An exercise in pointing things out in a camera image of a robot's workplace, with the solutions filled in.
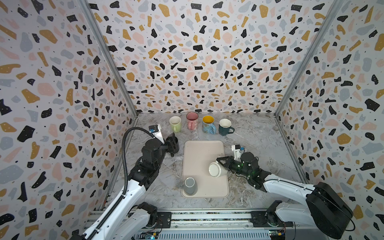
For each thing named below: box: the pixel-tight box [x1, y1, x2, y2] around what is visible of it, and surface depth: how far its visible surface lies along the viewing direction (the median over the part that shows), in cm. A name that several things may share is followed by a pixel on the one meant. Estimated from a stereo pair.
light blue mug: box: [202, 115, 217, 135], surface depth 106 cm
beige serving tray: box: [182, 140, 229, 198], surface depth 94 cm
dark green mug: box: [218, 118, 235, 136], surface depth 105 cm
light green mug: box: [169, 116, 182, 133], surface depth 106 cm
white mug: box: [208, 160, 228, 178], surface depth 81 cm
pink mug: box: [186, 111, 199, 131], surface depth 106 cm
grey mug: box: [183, 176, 198, 196], surface depth 78 cm
